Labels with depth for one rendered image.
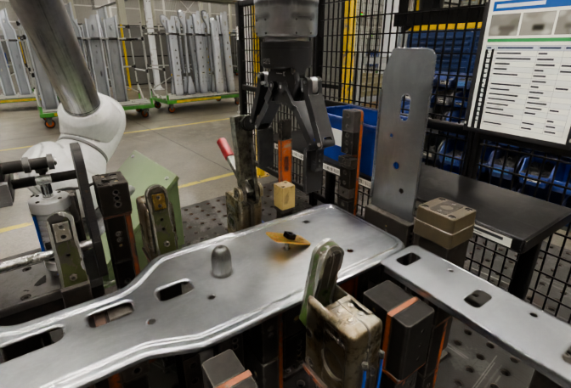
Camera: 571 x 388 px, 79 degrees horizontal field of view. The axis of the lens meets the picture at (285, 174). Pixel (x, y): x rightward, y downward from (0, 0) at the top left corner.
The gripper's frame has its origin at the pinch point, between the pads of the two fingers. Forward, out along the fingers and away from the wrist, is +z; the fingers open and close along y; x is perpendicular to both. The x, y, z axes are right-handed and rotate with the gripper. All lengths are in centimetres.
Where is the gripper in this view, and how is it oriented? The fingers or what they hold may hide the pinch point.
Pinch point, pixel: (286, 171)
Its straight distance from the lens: 57.4
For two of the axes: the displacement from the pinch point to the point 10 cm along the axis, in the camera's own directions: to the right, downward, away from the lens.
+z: 0.0, 9.4, 3.5
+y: 5.6, 2.9, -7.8
